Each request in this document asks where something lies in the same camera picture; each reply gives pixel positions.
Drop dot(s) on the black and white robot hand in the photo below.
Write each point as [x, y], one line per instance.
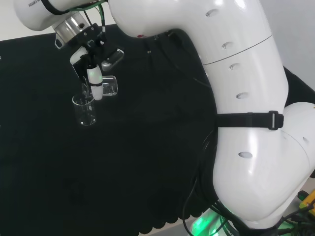
[94, 76]

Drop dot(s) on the clear glass beaker with label patch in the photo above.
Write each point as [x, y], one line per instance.
[109, 86]

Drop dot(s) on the black bench cloth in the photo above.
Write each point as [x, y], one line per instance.
[98, 172]

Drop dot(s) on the yellow stop button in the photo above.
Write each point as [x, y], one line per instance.
[308, 200]

